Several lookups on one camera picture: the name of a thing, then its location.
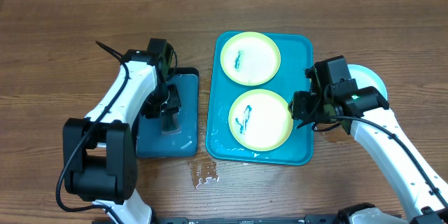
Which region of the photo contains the green rimmed plate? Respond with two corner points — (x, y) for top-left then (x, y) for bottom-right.
(228, 89), (293, 151)
(219, 31), (281, 86)

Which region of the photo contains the light blue rimmed plate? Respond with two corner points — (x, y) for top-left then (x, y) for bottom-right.
(348, 64), (388, 99)

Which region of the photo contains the green rimmed plate top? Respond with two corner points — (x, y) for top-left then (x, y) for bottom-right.
(219, 31), (281, 86)

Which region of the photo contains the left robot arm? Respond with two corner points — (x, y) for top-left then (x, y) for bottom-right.
(55, 38), (181, 223)

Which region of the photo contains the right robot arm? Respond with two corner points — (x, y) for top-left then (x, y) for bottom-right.
(288, 56), (447, 223)

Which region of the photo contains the black water tray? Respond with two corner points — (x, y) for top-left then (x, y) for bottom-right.
(133, 67), (199, 158)

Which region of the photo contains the teal plastic serving tray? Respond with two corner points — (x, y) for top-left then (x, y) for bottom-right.
(205, 31), (314, 166)

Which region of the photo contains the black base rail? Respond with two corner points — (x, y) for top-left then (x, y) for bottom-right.
(91, 213), (403, 224)

